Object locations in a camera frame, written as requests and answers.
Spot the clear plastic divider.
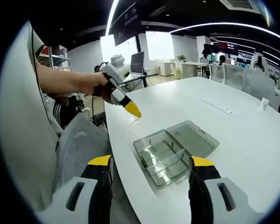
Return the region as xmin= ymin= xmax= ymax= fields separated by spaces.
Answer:
xmin=146 ymin=148 xmax=186 ymax=170

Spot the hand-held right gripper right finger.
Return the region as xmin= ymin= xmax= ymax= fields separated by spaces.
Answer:
xmin=188 ymin=155 xmax=266 ymax=224

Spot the clear guide fixture box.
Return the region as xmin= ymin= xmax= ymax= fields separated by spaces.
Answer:
xmin=133 ymin=120 xmax=220 ymax=190

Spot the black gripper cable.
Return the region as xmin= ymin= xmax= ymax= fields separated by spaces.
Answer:
xmin=90 ymin=93 xmax=95 ymax=122

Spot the dark wall screen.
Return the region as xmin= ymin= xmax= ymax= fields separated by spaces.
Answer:
xmin=218 ymin=42 xmax=239 ymax=56

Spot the black hanging sign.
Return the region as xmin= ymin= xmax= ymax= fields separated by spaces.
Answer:
xmin=113 ymin=1 xmax=140 ymax=47

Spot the laptop on stand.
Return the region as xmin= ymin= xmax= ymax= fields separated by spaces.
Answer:
xmin=130 ymin=51 xmax=145 ymax=75

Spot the white table cable cover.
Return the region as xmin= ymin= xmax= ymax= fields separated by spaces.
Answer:
xmin=197 ymin=95 xmax=234 ymax=117

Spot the frosted desk partition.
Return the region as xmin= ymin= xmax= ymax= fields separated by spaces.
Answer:
xmin=223 ymin=63 xmax=274 ymax=100

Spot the grey mesh chair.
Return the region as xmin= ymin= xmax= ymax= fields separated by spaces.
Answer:
xmin=52 ymin=113 xmax=140 ymax=224

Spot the metal storage shelf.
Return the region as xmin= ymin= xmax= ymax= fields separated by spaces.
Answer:
xmin=37 ymin=45 xmax=73 ymax=70

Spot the person's left hand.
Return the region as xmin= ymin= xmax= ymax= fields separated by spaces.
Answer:
xmin=80 ymin=72 xmax=109 ymax=95

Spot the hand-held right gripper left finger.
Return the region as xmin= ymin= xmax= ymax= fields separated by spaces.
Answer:
xmin=38 ymin=154 xmax=114 ymax=224

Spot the white humanoid robot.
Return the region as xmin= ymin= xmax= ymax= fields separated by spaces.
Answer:
xmin=251 ymin=51 xmax=269 ymax=70

